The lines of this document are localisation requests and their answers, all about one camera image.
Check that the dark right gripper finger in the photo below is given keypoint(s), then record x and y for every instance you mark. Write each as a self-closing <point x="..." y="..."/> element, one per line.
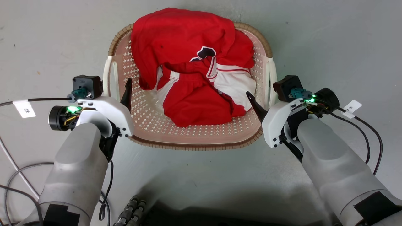
<point x="256" y="103"/>

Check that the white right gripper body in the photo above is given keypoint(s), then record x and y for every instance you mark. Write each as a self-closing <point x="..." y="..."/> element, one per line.
<point x="276" y="122"/>

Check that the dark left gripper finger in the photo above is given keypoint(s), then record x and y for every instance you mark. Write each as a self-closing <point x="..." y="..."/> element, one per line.
<point x="127" y="94"/>

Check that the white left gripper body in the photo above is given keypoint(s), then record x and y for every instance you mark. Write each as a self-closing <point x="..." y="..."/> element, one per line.
<point x="113" y="110"/>

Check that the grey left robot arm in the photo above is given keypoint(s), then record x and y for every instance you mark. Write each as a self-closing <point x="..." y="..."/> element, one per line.
<point x="75" y="169"/>

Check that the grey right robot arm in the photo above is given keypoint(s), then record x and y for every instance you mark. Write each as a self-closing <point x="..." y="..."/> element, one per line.
<point x="339" y="169"/>

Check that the pink laundry basket brown rim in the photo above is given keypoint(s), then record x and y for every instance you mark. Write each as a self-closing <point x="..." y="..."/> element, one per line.
<point x="147" y="125"/>

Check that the black right wrist motor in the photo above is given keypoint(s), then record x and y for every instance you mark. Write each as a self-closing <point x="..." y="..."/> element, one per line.
<point x="326" y="99"/>

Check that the black wrist motor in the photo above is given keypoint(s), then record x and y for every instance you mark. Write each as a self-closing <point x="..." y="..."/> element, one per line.
<point x="326" y="99"/>
<point x="58" y="117"/>

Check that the black left wrist motor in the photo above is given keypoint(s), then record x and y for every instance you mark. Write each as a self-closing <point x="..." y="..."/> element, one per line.
<point x="58" y="117"/>

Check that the red and white shorts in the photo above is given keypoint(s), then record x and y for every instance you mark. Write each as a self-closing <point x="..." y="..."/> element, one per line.
<point x="194" y="103"/>

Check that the red jersey with number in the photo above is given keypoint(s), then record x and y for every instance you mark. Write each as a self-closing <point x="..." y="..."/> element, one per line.
<point x="176" y="40"/>

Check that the grey corrugated conduit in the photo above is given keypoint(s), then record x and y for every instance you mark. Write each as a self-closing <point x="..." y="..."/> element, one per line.
<point x="130" y="212"/>

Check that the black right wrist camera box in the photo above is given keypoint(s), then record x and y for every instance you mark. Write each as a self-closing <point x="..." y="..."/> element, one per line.
<point x="287" y="86"/>

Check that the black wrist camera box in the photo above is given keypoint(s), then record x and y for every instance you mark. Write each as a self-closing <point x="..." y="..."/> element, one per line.
<point x="287" y="86"/>
<point x="86" y="84"/>

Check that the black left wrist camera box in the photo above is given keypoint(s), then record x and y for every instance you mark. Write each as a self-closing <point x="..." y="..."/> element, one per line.
<point x="86" y="84"/>

